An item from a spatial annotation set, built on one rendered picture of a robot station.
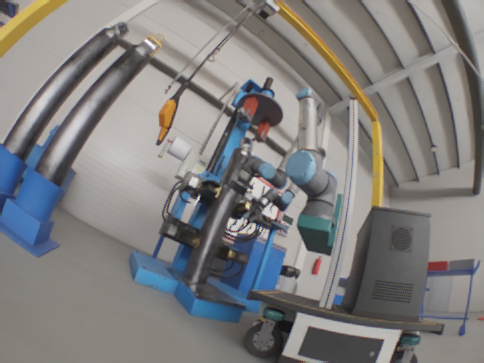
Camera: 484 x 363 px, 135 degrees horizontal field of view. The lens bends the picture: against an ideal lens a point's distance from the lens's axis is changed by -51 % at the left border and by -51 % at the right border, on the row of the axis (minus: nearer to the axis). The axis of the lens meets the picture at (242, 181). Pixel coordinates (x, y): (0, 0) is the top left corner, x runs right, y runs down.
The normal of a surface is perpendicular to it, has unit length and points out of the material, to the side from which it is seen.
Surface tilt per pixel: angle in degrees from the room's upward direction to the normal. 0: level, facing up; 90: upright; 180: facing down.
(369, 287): 90
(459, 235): 90
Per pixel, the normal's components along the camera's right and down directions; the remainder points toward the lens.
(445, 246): -0.77, -0.47
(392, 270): -0.36, -0.48
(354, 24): -0.26, 0.85
